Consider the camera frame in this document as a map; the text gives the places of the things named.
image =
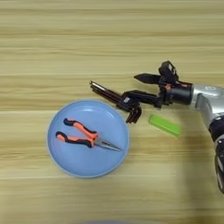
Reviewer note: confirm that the blue round plate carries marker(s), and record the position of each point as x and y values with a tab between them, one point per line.
87	163

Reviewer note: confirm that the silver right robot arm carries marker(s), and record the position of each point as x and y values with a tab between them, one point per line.
208	99

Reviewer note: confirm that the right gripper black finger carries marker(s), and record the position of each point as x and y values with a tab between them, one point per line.
148	78
145	96

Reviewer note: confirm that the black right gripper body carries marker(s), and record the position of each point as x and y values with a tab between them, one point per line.
180	94

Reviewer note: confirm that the green rectangular block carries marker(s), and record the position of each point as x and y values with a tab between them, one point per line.
164	125

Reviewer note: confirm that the orange black needle-nose pliers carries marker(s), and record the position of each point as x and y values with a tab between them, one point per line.
84	134

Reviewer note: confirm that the black hex key set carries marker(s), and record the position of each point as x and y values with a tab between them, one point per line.
108	93

